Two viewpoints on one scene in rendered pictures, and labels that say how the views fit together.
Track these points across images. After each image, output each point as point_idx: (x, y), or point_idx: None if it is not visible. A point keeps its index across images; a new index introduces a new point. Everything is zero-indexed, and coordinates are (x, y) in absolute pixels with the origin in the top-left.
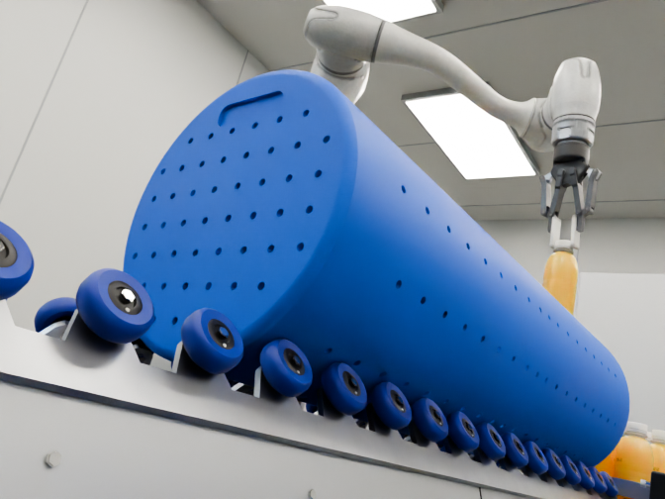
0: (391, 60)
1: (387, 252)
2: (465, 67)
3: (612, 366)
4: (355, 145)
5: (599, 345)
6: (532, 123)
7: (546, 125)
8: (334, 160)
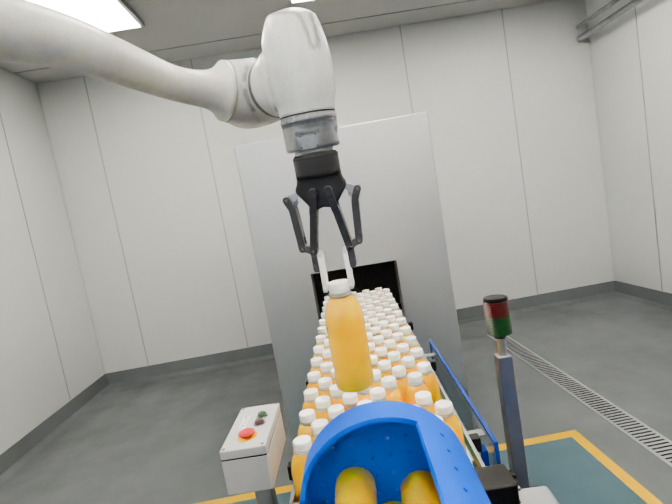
0: None
1: None
2: (116, 43)
3: (477, 476)
4: None
5: (471, 474)
6: (239, 106)
7: (261, 110)
8: None
